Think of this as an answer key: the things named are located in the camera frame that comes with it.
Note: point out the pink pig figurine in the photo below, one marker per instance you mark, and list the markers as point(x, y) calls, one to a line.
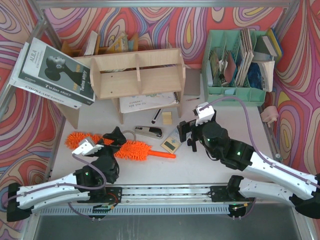
point(269, 115)

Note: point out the small calculator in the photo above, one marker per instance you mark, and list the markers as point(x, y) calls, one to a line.
point(172, 142)

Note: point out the yellow sticky notes pad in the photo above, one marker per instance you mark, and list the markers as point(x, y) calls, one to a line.
point(167, 118)

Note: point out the wooden bookshelf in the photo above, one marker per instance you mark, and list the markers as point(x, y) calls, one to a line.
point(137, 73)

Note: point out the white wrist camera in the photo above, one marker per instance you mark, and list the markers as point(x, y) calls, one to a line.
point(205, 115)
point(87, 147)

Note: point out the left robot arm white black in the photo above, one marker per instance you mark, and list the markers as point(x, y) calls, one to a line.
point(85, 185)

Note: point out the masking tape roll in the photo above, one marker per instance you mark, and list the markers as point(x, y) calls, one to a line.
point(130, 132)

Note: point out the open white book in organizer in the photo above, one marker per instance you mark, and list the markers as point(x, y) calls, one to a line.
point(267, 74)

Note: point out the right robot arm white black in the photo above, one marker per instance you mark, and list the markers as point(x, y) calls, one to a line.
point(294, 188)

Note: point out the aluminium mounting rail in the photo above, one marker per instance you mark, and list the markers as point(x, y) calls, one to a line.
point(165, 193)

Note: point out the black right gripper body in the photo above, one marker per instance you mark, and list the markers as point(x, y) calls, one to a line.
point(191, 133)

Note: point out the white book under top book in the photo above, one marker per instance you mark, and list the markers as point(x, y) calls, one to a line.
point(38, 90)

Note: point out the orange chenille duster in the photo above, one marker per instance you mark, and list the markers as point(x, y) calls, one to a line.
point(131, 150)

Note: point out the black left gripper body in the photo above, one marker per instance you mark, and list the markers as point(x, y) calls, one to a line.
point(107, 144)

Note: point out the mint green desk organizer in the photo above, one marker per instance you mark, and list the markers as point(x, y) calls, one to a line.
point(230, 41)

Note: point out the blue yellow book in organizer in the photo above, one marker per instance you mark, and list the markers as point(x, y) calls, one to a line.
point(272, 43)

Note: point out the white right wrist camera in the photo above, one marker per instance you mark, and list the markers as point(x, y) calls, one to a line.
point(205, 115)

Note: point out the red booklet in organizer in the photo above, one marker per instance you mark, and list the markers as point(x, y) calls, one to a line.
point(229, 68)

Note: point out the silver black stapler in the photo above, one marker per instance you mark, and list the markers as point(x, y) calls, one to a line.
point(152, 132)

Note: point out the stack of thin beige books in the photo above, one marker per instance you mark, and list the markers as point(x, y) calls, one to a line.
point(245, 57)

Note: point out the black white marker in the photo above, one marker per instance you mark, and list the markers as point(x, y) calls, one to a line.
point(156, 116)

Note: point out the spiral notebook under shelf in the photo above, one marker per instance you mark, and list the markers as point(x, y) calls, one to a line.
point(145, 102)

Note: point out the small pencil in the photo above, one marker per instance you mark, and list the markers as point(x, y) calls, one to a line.
point(193, 99)

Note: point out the black white Twins story book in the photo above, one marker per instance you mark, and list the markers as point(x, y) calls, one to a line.
point(56, 72)

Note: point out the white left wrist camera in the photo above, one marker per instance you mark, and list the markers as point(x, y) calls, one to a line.
point(87, 147)

